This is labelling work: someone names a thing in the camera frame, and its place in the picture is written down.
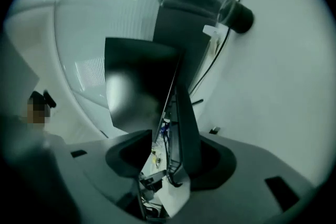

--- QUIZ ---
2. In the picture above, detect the small white box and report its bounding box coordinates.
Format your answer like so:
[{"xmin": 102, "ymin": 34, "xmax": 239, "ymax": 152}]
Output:
[{"xmin": 202, "ymin": 25, "xmax": 228, "ymax": 38}]

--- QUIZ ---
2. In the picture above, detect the dark partition panel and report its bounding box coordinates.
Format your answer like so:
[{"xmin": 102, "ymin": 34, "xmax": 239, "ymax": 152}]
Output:
[{"xmin": 153, "ymin": 4, "xmax": 215, "ymax": 92}]

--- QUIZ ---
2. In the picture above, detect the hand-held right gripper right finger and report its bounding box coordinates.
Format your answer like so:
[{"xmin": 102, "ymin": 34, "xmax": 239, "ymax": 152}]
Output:
[{"xmin": 170, "ymin": 131, "xmax": 316, "ymax": 224}]

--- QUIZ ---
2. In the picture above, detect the long black desk cable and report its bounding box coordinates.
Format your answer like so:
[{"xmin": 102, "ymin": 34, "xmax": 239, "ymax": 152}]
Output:
[{"xmin": 188, "ymin": 0, "xmax": 260, "ymax": 95}]

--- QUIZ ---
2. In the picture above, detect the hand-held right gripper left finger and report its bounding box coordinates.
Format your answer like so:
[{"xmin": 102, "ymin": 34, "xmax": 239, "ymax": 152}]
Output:
[{"xmin": 43, "ymin": 129, "xmax": 153, "ymax": 224}]

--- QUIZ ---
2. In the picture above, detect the black monitor with stand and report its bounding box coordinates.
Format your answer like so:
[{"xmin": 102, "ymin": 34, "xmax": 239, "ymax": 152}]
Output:
[{"xmin": 104, "ymin": 37, "xmax": 205, "ymax": 140}]

